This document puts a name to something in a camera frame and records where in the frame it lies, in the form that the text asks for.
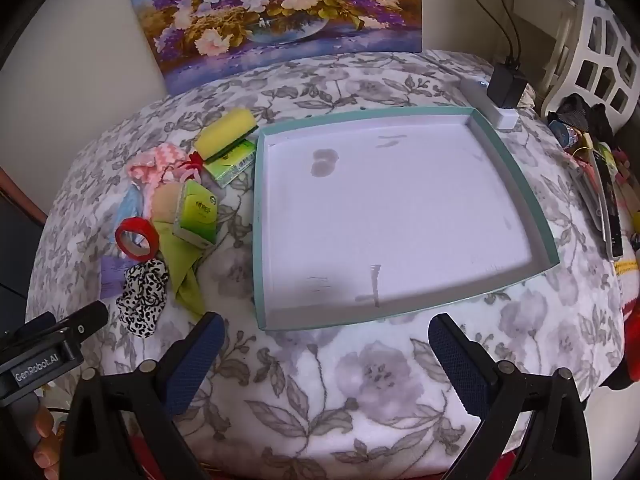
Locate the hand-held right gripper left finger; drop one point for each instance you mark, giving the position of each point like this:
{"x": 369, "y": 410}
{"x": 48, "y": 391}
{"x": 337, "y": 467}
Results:
{"x": 195, "y": 360}

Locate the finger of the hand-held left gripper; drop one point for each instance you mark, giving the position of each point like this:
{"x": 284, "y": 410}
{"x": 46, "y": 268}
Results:
{"x": 82, "y": 317}
{"x": 32, "y": 324}

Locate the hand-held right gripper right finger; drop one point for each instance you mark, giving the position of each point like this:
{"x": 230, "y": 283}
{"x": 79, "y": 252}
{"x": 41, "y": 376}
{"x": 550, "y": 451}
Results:
{"x": 460, "y": 360}

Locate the purple card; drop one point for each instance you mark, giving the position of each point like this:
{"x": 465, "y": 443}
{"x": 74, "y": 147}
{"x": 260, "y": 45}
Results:
{"x": 112, "y": 275}

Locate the black white scrunchie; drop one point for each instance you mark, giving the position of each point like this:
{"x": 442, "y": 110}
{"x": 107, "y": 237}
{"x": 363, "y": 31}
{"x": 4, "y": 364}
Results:
{"x": 142, "y": 300}

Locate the green cloth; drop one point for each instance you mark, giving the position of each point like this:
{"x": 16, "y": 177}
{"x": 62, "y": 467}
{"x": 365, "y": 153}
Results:
{"x": 177, "y": 260}

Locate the blue face mask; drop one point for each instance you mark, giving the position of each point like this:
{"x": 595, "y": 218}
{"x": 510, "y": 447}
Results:
{"x": 127, "y": 205}

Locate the beige round puff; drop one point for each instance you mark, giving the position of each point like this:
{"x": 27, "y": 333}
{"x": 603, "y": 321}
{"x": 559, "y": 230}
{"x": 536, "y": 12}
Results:
{"x": 165, "y": 202}

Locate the thick green tissue packet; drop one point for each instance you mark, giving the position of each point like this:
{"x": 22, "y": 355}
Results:
{"x": 197, "y": 210}

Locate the teal shallow box tray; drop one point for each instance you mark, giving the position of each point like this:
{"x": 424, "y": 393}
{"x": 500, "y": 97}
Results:
{"x": 390, "y": 210}

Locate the pink white knitted cloth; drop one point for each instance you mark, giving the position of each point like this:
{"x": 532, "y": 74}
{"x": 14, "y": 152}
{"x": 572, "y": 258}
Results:
{"x": 160, "y": 157}

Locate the yellow sponge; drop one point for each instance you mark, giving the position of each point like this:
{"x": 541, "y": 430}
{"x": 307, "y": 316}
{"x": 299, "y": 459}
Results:
{"x": 222, "y": 132}

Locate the person's left hand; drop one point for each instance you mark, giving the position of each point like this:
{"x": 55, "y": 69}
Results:
{"x": 44, "y": 425}

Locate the red tape roll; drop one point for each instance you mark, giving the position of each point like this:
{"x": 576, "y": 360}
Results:
{"x": 152, "y": 245}

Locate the grey floral blanket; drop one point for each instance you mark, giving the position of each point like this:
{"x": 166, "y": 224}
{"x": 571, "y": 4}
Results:
{"x": 350, "y": 385}

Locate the brown wooden furniture edge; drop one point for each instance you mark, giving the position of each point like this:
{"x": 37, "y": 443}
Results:
{"x": 22, "y": 195}

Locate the red cloth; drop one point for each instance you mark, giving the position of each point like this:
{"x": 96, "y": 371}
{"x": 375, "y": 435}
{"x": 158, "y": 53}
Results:
{"x": 627, "y": 340}

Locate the grey remote control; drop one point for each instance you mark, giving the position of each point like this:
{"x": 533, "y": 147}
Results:
{"x": 587, "y": 195}

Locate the black remote control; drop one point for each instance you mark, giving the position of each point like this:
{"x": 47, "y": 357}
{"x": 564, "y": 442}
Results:
{"x": 609, "y": 200}

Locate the white power strip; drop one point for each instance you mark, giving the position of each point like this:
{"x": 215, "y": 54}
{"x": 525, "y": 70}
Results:
{"x": 492, "y": 110}

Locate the black power adapter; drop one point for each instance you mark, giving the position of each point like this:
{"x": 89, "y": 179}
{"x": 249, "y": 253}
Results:
{"x": 506, "y": 87}

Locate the black cloth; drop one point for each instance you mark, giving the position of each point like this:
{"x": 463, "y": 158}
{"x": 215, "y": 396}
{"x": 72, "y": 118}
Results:
{"x": 585, "y": 110}

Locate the white slatted furniture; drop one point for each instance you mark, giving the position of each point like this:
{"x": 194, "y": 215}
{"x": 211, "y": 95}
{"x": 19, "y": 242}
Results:
{"x": 555, "y": 20}

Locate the flower painting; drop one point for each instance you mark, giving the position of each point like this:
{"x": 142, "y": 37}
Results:
{"x": 275, "y": 10}

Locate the white lattice chair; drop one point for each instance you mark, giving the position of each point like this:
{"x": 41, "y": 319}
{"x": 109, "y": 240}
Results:
{"x": 590, "y": 15}

